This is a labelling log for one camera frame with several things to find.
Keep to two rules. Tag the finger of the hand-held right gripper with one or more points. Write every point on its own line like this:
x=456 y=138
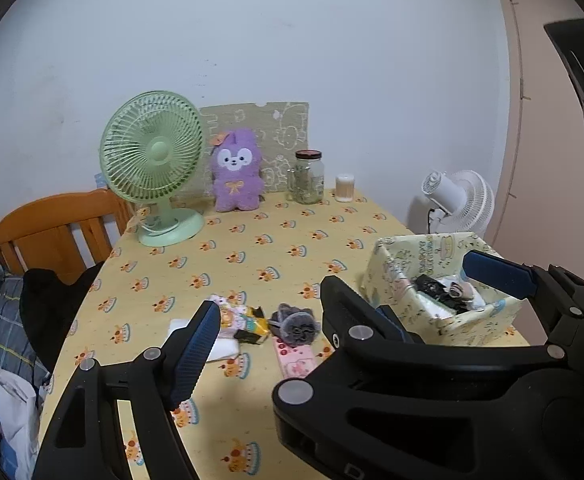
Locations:
x=351 y=310
x=496 y=272

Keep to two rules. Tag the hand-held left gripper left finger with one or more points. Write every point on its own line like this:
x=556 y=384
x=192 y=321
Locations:
x=194 y=355

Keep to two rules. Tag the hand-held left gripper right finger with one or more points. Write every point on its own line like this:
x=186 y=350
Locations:
x=396 y=325

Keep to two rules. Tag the beige soft item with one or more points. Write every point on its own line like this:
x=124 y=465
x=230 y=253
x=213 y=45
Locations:
x=459 y=291

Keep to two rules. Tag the patterned yellow storage box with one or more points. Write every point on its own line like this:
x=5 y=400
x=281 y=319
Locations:
x=396 y=280

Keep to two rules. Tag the black plastic bag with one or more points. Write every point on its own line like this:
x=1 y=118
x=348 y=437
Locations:
x=429 y=285

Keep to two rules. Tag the dark grey scrunchie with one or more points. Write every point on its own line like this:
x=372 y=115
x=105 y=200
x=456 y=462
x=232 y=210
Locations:
x=297 y=327

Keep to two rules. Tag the pink patterned case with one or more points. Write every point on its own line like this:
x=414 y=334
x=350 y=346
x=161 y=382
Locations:
x=294 y=360

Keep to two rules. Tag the white folded towel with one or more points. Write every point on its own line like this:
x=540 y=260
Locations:
x=224 y=350

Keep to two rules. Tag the pink white patterned packet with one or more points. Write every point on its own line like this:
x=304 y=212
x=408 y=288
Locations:
x=227 y=315

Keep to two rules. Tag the yellow black packet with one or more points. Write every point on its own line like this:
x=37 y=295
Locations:
x=257 y=327

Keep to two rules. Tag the white electric fan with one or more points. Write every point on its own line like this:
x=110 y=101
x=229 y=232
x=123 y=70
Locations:
x=464 y=200

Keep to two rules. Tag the beige door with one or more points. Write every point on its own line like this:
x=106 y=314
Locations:
x=536 y=160

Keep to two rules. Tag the small cotton swab container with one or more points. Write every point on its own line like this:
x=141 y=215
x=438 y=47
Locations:
x=345 y=189

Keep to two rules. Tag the glass jar with brown lid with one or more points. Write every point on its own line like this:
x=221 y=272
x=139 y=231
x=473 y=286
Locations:
x=304 y=180

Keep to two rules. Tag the black garment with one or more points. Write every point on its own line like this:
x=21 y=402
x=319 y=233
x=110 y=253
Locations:
x=52 y=305

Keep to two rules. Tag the purple plush toy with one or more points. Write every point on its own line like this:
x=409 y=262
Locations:
x=237 y=185

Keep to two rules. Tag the white cloth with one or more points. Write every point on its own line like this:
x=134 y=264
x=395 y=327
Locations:
x=12 y=400

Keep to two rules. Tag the beige patterned board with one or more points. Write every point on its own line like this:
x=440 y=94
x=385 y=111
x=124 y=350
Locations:
x=282 y=130

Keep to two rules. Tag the blue bedsheet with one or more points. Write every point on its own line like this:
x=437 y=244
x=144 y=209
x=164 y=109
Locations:
x=19 y=460

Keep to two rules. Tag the green desk fan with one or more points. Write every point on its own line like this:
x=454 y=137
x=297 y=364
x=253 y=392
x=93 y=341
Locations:
x=152 y=155

